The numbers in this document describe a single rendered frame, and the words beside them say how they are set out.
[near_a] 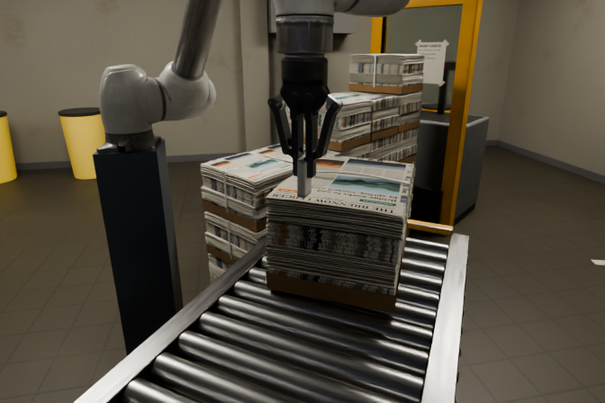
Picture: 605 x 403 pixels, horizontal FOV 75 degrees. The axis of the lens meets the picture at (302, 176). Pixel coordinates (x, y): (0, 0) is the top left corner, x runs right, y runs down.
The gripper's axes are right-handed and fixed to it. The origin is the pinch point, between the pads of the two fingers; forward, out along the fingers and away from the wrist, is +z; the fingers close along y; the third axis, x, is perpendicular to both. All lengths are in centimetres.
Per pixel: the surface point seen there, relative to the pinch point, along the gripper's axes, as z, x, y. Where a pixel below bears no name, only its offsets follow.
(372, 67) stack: -10, -184, 36
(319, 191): 8.1, -14.6, 2.9
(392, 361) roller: 32.9, 0.9, -17.9
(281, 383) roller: 32.6, 13.8, -1.8
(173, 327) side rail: 31.5, 11.3, 23.5
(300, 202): 8.9, -8.4, 4.6
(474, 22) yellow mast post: -36, -223, -17
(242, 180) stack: 30, -69, 58
